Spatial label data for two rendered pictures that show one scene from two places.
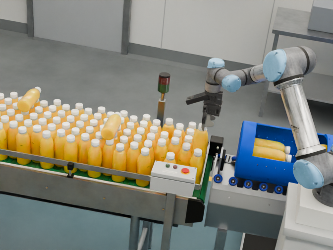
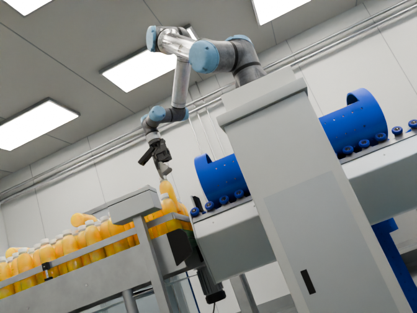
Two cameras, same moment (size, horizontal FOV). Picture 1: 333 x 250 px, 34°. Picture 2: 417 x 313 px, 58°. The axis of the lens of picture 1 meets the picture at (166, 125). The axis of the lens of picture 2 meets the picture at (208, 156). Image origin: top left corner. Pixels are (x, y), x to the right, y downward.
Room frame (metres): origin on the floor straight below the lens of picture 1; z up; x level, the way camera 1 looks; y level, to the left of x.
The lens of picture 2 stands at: (0.45, -0.43, 0.66)
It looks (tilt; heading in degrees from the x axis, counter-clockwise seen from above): 17 degrees up; 0
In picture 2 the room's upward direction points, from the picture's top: 21 degrees counter-clockwise
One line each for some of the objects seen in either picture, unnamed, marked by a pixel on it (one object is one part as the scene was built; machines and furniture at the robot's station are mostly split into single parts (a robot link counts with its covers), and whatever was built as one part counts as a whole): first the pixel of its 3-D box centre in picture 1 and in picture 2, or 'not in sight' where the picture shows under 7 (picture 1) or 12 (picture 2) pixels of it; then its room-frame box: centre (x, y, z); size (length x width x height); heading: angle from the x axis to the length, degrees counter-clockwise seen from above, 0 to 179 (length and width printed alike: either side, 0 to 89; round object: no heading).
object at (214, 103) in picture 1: (212, 101); (159, 151); (2.29, -0.20, 1.34); 0.09 x 0.08 x 0.12; 83
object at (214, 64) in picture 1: (215, 71); (149, 125); (2.29, -0.20, 1.50); 0.09 x 0.08 x 0.11; 33
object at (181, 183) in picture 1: (173, 178); (134, 205); (2.04, -0.06, 1.05); 0.20 x 0.10 x 0.10; 83
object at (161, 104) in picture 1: (154, 179); not in sight; (2.70, 0.04, 0.55); 0.04 x 0.04 x 1.10; 83
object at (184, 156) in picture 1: (184, 162); (161, 220); (2.27, -0.11, 0.99); 0.07 x 0.07 x 0.19
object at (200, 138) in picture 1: (199, 143); (169, 196); (2.29, -0.18, 1.10); 0.07 x 0.07 x 0.19
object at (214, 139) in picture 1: (215, 147); not in sight; (2.50, -0.28, 0.95); 0.10 x 0.07 x 0.10; 173
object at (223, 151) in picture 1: (221, 162); (198, 208); (2.30, -0.30, 0.99); 0.10 x 0.02 x 0.12; 173
